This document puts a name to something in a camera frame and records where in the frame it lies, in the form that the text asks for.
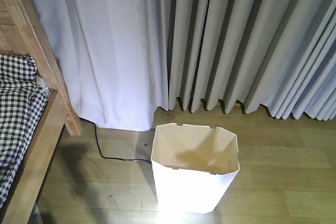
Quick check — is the white plain curtain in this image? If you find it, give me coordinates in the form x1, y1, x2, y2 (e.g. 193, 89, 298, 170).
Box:
33, 0, 171, 131

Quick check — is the black power cord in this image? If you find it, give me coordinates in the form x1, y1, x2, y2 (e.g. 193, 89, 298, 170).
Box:
93, 123, 153, 164

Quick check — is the wooden bed frame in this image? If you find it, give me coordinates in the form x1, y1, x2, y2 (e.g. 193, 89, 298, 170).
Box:
1, 0, 82, 223

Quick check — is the white plastic trash bin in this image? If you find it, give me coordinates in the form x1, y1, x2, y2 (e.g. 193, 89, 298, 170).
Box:
151, 123, 240, 214

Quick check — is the black white checkered bedding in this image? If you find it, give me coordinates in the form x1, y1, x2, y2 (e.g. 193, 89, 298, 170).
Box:
1, 55, 48, 205

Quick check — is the white pleated curtain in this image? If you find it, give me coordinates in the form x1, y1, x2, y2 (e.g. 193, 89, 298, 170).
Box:
167, 0, 335, 121

